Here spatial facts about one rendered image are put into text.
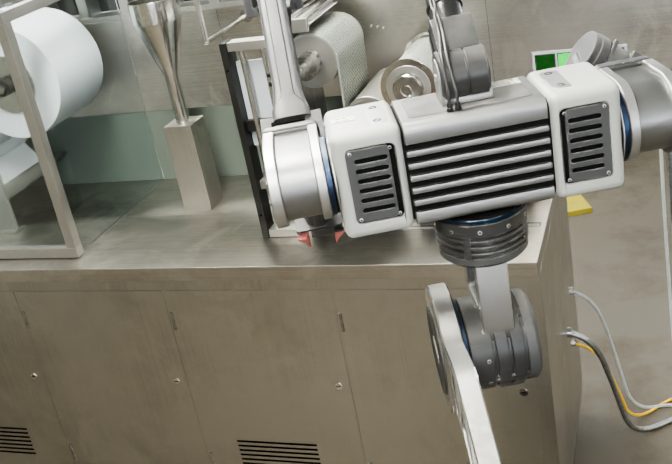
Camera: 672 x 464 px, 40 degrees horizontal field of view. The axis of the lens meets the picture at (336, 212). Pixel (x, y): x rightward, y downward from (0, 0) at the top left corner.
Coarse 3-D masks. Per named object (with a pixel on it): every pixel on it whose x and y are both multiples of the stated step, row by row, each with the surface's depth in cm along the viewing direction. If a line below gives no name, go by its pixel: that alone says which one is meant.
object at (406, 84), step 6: (402, 78) 232; (408, 78) 232; (414, 78) 231; (396, 84) 233; (402, 84) 233; (408, 84) 233; (414, 84) 232; (420, 84) 232; (396, 90) 234; (402, 90) 234; (408, 90) 233; (414, 90) 233; (420, 90) 232; (396, 96) 235; (402, 96) 234; (414, 96) 233
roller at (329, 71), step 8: (296, 40) 240; (304, 40) 239; (312, 40) 238; (320, 40) 238; (296, 48) 241; (304, 48) 240; (312, 48) 239; (320, 48) 239; (328, 48) 238; (328, 56) 239; (328, 64) 240; (336, 64) 239; (320, 72) 242; (328, 72) 241; (336, 72) 241; (312, 80) 243; (320, 80) 243; (328, 80) 242
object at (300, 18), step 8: (304, 0) 256; (312, 0) 259; (320, 0) 255; (328, 0) 251; (304, 8) 245; (312, 8) 250; (320, 8) 245; (328, 8) 250; (296, 16) 239; (304, 16) 236; (312, 16) 240; (296, 24) 234; (304, 24) 233; (296, 32) 235
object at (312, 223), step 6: (312, 216) 198; (318, 216) 198; (336, 216) 202; (300, 222) 202; (306, 222) 202; (312, 222) 200; (318, 222) 200; (324, 222) 200; (330, 222) 201; (336, 222) 201; (342, 222) 201; (300, 228) 201; (306, 228) 201; (312, 228) 200; (318, 228) 201; (324, 228) 201
